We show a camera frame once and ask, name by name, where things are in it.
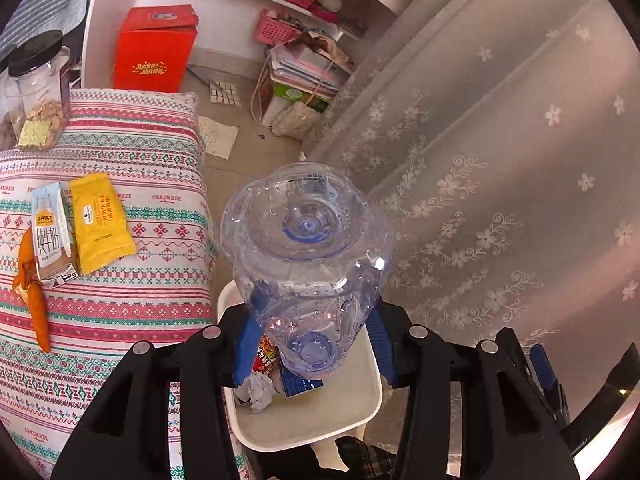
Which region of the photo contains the white tissue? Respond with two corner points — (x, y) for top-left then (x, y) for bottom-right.
(234, 373), (277, 413)

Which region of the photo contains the blue toothpaste box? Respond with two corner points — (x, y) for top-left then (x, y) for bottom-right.
(279, 365), (323, 398)

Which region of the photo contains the clear crushed plastic bottle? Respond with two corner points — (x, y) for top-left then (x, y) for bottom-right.
(220, 162), (395, 379)

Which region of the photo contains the milk carton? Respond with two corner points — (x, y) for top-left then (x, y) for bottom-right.
(32, 182), (79, 288)

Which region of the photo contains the patterned tablecloth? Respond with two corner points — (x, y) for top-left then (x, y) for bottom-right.
(1, 89), (217, 479)

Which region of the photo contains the yellow snack packet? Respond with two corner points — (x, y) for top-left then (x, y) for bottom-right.
(70, 172), (136, 275)

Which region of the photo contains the lace curtain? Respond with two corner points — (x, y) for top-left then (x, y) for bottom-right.
(304, 0), (639, 412)

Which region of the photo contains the paper sheet on floor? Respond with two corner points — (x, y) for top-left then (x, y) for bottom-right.
(198, 116), (239, 160)

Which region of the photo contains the jar with brown snacks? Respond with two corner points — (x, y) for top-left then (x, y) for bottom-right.
(0, 62), (22, 151)

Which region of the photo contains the jar with nuts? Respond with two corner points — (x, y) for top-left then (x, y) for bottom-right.
(4, 29), (70, 151)

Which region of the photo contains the stack of papers in rack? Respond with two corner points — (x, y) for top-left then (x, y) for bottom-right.
(249, 29), (357, 141)

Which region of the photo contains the red gift box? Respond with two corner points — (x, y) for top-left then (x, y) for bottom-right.
(113, 4), (200, 93)

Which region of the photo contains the pink basket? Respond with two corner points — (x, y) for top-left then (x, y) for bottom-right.
(254, 14), (302, 46)

